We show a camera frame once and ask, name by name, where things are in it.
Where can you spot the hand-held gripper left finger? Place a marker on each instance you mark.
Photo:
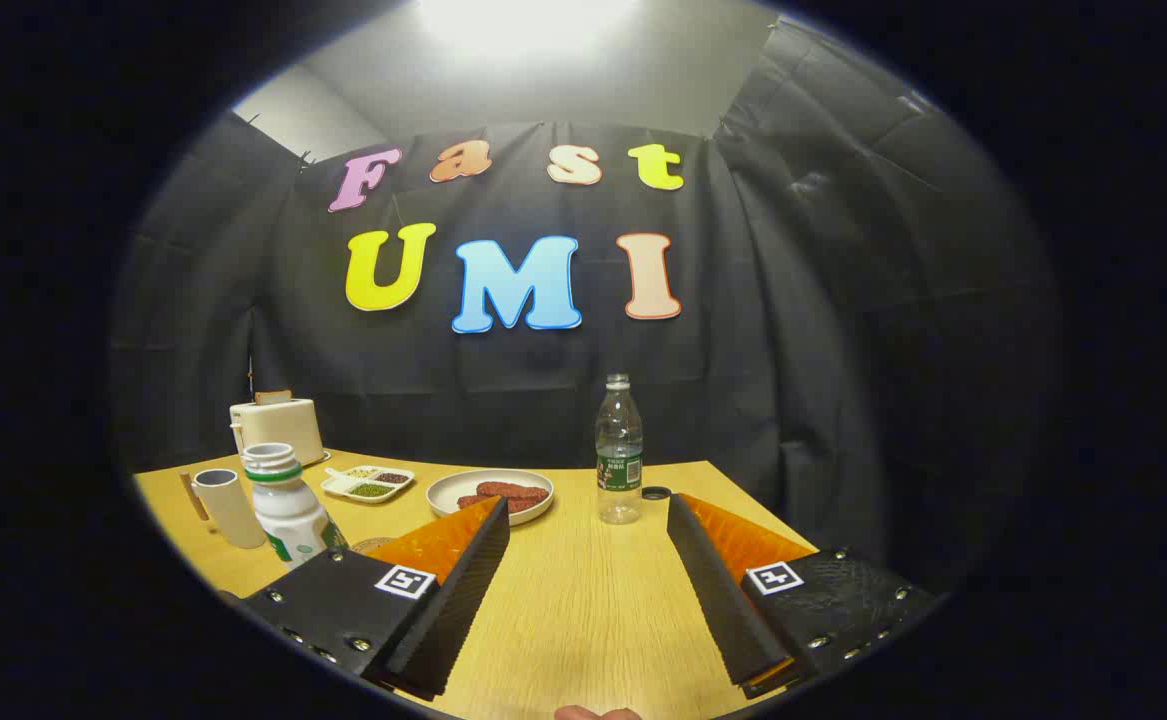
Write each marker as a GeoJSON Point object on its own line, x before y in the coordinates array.
{"type": "Point", "coordinates": [453, 610]}

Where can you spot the toast slice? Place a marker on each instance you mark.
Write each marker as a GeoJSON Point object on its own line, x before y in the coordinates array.
{"type": "Point", "coordinates": [273, 397]}

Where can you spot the wooden table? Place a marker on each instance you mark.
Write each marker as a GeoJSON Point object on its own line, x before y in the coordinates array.
{"type": "Point", "coordinates": [583, 600]}

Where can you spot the cream toaster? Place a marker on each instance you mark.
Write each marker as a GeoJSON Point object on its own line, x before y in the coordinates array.
{"type": "Point", "coordinates": [283, 428]}

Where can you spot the white round plate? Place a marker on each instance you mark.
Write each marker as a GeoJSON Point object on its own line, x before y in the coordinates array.
{"type": "Point", "coordinates": [443, 492]}

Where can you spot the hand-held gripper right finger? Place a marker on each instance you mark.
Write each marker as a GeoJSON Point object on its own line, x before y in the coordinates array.
{"type": "Point", "coordinates": [723, 610]}

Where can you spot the brown sausage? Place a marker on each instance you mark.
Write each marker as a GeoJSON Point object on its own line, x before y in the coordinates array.
{"type": "Point", "coordinates": [473, 502]}
{"type": "Point", "coordinates": [513, 490]}

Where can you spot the white divided dish with beans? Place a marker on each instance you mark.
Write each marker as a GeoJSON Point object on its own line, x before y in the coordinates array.
{"type": "Point", "coordinates": [368, 485]}

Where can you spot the black bottle cap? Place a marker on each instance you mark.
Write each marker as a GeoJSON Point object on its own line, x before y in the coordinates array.
{"type": "Point", "coordinates": [656, 493]}

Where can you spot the round cork coaster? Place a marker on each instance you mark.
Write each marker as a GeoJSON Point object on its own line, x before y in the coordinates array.
{"type": "Point", "coordinates": [371, 545]}

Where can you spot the white juice bottle green label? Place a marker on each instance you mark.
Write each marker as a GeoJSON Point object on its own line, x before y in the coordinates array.
{"type": "Point", "coordinates": [288, 520]}

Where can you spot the clear plastic water bottle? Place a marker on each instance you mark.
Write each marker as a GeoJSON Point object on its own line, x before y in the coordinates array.
{"type": "Point", "coordinates": [619, 450]}

